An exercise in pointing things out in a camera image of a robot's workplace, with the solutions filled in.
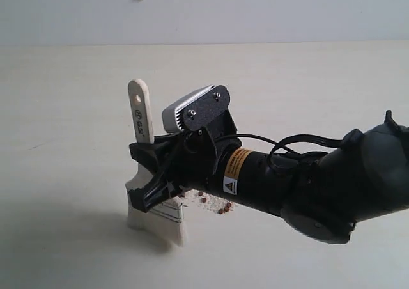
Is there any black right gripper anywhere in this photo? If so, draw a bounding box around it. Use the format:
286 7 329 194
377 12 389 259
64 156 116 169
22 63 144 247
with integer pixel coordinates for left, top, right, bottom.
128 109 242 213

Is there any white wooden paint brush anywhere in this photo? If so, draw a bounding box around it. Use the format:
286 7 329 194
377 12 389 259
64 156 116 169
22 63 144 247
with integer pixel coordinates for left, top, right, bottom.
124 79 187 248

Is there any brown seeds and crumbs pile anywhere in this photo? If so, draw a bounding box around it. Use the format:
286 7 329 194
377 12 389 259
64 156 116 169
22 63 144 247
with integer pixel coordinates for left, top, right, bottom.
178 190 236 215

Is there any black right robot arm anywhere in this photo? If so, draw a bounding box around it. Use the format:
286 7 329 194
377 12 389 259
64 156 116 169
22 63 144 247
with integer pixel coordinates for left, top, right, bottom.
129 111 408 244

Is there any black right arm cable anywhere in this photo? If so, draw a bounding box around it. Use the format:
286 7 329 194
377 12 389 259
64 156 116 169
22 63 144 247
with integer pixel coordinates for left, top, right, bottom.
210 134 346 175

